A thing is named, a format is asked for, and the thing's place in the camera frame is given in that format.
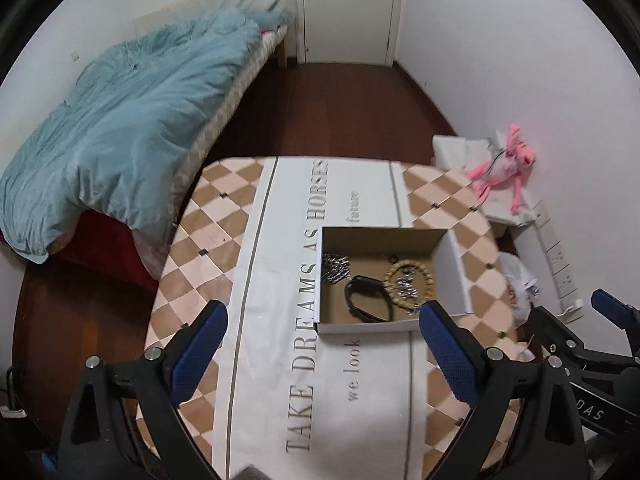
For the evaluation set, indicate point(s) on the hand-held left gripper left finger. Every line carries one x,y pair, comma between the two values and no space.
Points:
197,355

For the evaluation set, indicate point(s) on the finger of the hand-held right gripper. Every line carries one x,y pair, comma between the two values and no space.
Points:
615,315
550,332

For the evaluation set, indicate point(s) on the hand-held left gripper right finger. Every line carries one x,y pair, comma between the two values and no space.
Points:
450,355

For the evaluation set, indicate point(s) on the black smart band watch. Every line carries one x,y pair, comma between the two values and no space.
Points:
357,305

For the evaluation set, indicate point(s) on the cardboard box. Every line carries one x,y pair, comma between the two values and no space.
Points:
335,305

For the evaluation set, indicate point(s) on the white plastic bag red print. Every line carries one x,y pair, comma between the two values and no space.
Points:
515,285

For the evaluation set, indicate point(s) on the checkered beige tablecloth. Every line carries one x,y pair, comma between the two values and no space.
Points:
210,260

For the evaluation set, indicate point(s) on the pink plush toy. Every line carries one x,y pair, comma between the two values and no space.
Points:
505,165

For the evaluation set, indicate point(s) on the white cloth bag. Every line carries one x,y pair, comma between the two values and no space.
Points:
450,150

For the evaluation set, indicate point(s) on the light blue duvet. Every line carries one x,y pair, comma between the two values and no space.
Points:
125,125

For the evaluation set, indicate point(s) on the bed with patterned mattress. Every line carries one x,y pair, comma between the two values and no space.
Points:
220,110

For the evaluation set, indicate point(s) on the white door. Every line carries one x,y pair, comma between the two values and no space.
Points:
350,10

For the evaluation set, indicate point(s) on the white wall socket row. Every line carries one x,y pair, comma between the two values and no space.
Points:
560,260

